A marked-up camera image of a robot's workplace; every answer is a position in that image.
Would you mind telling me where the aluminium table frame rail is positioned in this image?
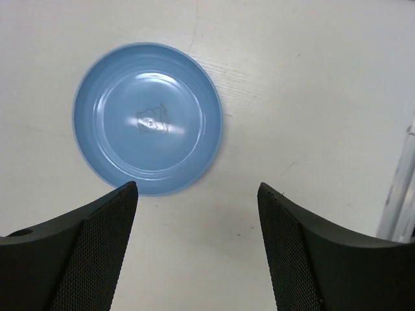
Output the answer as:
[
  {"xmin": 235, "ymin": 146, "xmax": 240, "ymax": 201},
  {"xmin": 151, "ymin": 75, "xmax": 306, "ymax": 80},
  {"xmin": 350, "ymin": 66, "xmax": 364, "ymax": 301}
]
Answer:
[{"xmin": 376, "ymin": 122, "xmax": 414, "ymax": 243}]

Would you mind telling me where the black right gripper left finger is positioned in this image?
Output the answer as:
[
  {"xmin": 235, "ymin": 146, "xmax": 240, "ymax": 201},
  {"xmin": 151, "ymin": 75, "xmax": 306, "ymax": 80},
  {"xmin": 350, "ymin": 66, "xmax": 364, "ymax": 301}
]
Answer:
[{"xmin": 1, "ymin": 181, "xmax": 138, "ymax": 310}]

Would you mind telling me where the blue plastic plate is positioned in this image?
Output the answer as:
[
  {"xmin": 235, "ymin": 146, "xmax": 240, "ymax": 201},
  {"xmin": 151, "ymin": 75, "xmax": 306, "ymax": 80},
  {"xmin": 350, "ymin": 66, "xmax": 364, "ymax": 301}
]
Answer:
[{"xmin": 72, "ymin": 42, "xmax": 223, "ymax": 196}]

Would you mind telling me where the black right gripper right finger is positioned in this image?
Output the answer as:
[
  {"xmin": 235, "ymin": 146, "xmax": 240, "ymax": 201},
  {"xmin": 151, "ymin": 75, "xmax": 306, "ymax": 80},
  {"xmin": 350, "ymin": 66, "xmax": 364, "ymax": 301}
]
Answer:
[{"xmin": 257, "ymin": 183, "xmax": 414, "ymax": 310}]

